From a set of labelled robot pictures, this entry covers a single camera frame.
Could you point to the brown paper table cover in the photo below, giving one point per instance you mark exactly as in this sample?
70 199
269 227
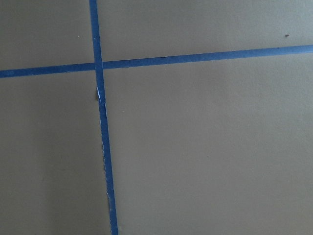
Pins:
156 117

